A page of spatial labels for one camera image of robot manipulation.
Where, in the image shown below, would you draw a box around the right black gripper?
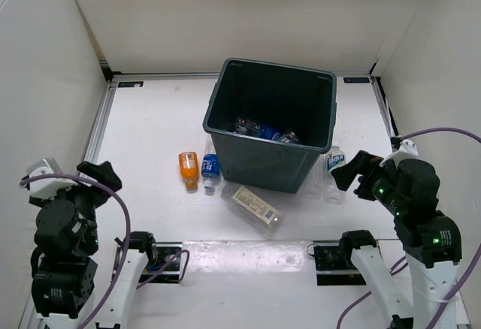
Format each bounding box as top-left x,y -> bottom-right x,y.
330,149 -> 407,215

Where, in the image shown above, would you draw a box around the clear bottle blue green label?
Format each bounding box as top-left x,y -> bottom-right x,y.
325,146 -> 346,182

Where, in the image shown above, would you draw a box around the orange juice bottle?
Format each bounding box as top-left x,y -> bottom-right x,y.
178,152 -> 199,190

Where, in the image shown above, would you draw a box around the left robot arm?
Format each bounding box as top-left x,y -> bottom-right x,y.
24,158 -> 159,328

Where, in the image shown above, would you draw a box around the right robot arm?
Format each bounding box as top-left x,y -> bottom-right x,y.
331,151 -> 462,328

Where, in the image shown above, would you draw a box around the dark green plastic bin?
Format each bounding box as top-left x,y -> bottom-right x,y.
203,58 -> 337,194

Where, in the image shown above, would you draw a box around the bottles inside bin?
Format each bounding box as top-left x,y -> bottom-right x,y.
234,116 -> 300,144

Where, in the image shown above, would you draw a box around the clear crushed plastic bottle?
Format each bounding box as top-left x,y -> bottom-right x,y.
302,161 -> 345,204

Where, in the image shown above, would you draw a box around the right black corner label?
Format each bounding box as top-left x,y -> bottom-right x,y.
343,77 -> 371,84

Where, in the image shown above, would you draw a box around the black corner label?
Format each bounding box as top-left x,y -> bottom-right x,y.
343,77 -> 371,84
117,81 -> 144,88

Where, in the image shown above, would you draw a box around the left black corner label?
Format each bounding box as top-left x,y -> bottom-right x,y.
117,81 -> 144,88

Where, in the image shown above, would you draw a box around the blue label plastic bottle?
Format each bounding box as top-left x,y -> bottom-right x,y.
201,136 -> 221,191

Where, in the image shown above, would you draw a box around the large clear labelled bottle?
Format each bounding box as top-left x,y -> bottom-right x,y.
221,182 -> 284,236

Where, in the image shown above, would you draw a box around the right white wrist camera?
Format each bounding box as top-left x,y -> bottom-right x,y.
380,137 -> 419,168

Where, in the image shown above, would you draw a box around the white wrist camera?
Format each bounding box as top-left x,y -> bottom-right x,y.
19,158 -> 77,200
380,137 -> 419,168

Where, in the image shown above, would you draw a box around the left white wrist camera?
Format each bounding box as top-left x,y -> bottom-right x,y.
19,158 -> 77,200

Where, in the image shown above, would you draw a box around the right aluminium frame rail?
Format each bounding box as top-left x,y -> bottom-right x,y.
371,76 -> 398,137

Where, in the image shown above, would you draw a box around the aluminium frame rail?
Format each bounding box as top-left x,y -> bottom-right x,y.
84,80 -> 116,163
371,76 -> 398,137

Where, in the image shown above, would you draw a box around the left aluminium frame rail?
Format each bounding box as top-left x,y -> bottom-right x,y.
84,80 -> 116,163

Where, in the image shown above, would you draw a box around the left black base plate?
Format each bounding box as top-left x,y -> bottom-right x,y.
116,241 -> 184,285

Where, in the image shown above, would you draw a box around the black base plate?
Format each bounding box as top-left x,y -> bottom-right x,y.
116,241 -> 184,285
307,241 -> 366,286

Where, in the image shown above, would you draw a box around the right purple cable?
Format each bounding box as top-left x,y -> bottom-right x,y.
336,126 -> 481,329

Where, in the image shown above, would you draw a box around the purple cable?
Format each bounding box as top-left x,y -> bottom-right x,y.
19,173 -> 191,329
336,126 -> 481,329

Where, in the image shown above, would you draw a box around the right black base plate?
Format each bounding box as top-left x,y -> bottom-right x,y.
307,241 -> 366,286

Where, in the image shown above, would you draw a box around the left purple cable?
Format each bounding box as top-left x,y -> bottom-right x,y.
19,173 -> 191,329

